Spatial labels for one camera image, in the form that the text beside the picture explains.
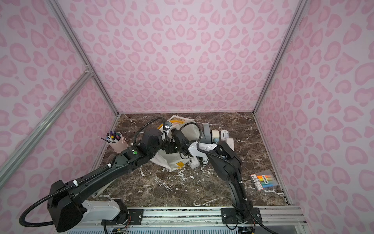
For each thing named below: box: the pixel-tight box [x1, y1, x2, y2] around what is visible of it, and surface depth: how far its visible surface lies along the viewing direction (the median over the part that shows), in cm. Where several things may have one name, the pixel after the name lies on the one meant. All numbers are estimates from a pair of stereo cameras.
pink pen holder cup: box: [106, 130, 128, 153], surface depth 92 cm
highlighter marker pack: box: [249, 169, 279, 192], surface depth 85 cm
